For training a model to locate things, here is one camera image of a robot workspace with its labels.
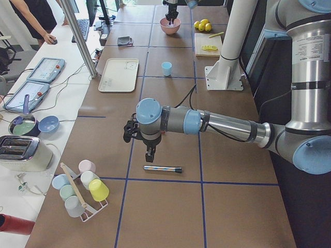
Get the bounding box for teach pendant far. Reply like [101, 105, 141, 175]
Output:
[27, 57, 66, 84]

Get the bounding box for teach pendant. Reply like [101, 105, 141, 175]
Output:
[3, 81, 50, 114]
[27, 57, 66, 84]

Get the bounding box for grey folded cloth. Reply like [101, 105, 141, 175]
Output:
[117, 36, 133, 47]

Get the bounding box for green cup on rack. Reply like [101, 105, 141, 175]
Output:
[59, 184, 76, 202]

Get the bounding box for cream bear print tray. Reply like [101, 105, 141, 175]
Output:
[98, 58, 139, 92]

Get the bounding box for person at desk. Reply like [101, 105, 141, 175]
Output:
[9, 1, 57, 46]

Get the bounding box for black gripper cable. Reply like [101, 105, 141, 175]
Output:
[173, 84, 246, 143]

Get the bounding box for blue bowl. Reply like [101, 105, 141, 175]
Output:
[38, 116, 59, 133]

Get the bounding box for white cup on rack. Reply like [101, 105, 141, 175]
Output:
[80, 170, 100, 190]

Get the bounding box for yellow cup on rack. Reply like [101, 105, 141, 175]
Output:
[88, 179, 110, 202]

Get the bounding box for grey cup on rack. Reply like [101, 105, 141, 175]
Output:
[65, 195, 85, 218]

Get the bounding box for silver toaster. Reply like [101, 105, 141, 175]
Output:
[1, 135, 53, 172]

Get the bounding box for teach pendant near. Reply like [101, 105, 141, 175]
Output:
[3, 81, 50, 114]

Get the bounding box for lemon slices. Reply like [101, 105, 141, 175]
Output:
[201, 45, 218, 51]

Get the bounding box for pink bowl of ice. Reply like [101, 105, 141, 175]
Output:
[159, 18, 181, 35]

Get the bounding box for red bottle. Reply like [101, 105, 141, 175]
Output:
[1, 214, 35, 235]

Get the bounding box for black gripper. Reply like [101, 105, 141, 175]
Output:
[123, 113, 161, 162]
[165, 0, 178, 26]

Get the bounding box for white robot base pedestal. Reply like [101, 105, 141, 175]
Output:
[205, 0, 258, 90]

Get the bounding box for pink cup on rack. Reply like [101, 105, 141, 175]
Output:
[78, 160, 96, 173]

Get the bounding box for blue cup on rack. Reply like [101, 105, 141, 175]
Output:
[52, 174, 70, 190]

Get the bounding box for yellow-green plastic knife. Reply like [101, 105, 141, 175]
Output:
[208, 32, 224, 38]

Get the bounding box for light blue plastic cup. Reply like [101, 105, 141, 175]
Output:
[161, 61, 172, 76]

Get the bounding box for steel muddler black tip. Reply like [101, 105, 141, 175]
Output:
[143, 165, 183, 174]

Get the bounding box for black keyboard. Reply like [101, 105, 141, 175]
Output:
[77, 19, 90, 41]

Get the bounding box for aluminium frame post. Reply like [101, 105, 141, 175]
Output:
[60, 0, 97, 79]

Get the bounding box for white wire cup rack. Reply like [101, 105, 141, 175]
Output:
[60, 162, 109, 223]

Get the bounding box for blue saucepan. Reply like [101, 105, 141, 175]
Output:
[8, 94, 40, 137]

